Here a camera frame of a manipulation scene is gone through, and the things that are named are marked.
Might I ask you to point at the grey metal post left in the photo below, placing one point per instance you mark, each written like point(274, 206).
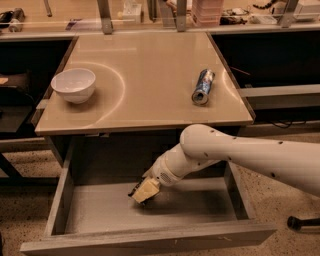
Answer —
point(105, 16)

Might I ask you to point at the grey cabinet with tan top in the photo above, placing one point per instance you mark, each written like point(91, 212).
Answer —
point(144, 81)

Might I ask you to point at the black chocolate bar wrapper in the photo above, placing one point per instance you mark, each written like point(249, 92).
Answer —
point(136, 188)

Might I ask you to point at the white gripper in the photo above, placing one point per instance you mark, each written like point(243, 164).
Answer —
point(162, 173)

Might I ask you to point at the grey metal post right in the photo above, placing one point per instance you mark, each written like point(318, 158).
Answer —
point(287, 17)

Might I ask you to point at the pink stacked trays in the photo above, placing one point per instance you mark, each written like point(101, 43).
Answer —
point(206, 13)

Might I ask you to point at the grey open drawer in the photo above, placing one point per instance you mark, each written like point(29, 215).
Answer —
point(92, 213)

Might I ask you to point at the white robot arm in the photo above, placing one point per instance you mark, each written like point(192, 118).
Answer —
point(296, 164)

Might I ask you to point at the white box on shelf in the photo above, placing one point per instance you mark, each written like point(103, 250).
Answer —
point(132, 12)

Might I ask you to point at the grey metal post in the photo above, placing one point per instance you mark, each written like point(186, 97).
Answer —
point(287, 17)
point(181, 15)
point(105, 16)

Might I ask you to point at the blue crushed can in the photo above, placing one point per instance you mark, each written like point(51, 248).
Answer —
point(203, 86)

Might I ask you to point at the white ceramic bowl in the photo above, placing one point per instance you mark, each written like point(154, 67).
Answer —
point(75, 85)

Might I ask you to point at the grey metal post middle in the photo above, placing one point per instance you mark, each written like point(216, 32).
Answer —
point(181, 15)

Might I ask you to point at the black chair base leg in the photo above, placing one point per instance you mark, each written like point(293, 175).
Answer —
point(296, 224)

